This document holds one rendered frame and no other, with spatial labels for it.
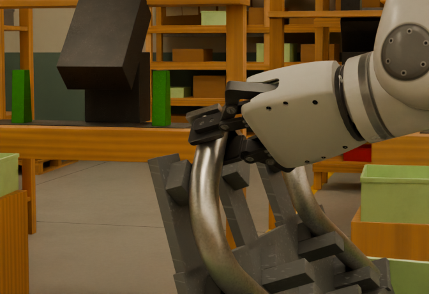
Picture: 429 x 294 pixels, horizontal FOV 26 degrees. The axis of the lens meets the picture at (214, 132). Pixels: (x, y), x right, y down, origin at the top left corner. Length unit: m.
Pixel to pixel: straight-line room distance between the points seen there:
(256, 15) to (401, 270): 9.82
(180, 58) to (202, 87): 0.45
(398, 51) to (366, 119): 0.11
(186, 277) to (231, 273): 0.05
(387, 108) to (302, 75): 0.09
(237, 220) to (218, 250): 0.18
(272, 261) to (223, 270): 0.20
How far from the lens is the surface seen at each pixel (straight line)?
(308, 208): 1.23
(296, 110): 0.88
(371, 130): 0.86
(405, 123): 0.85
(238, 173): 1.07
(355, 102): 0.85
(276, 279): 1.09
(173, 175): 0.93
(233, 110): 0.91
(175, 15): 12.00
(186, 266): 0.94
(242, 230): 1.09
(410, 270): 1.39
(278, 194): 1.26
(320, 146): 0.91
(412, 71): 0.76
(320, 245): 1.25
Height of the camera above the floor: 1.26
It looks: 5 degrees down
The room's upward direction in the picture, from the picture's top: straight up
